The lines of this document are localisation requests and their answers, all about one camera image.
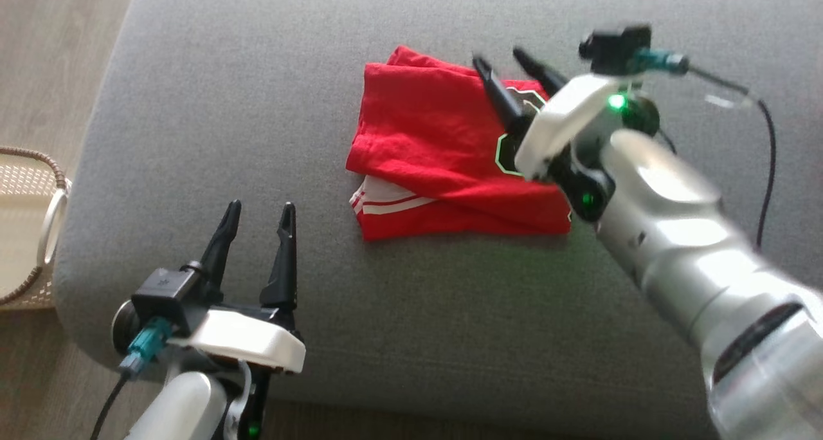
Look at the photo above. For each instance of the woven wicker basket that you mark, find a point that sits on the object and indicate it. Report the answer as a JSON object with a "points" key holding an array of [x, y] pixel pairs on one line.
{"points": [[26, 228]]}

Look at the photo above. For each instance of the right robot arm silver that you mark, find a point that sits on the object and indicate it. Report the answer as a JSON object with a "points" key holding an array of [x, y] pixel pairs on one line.
{"points": [[694, 253]]}

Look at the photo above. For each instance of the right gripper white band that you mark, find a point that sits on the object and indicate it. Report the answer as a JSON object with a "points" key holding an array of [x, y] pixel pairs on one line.
{"points": [[559, 125]]}

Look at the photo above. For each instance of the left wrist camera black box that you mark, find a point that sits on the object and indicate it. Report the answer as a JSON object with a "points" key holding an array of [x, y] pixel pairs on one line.
{"points": [[167, 298]]}

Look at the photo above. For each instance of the red white basketball jersey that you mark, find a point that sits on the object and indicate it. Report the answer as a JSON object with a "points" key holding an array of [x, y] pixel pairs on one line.
{"points": [[437, 150]]}

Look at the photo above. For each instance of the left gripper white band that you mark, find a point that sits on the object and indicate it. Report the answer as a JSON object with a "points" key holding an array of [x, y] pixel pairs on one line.
{"points": [[244, 340]]}

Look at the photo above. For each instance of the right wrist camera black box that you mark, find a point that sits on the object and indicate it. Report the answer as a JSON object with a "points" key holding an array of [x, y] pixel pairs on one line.
{"points": [[617, 47]]}

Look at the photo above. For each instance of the grey fabric sofa seat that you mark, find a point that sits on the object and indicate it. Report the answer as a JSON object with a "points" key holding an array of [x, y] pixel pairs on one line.
{"points": [[418, 311]]}

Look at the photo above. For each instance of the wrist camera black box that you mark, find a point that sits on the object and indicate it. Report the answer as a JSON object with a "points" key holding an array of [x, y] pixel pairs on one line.
{"points": [[167, 298], [617, 47]]}

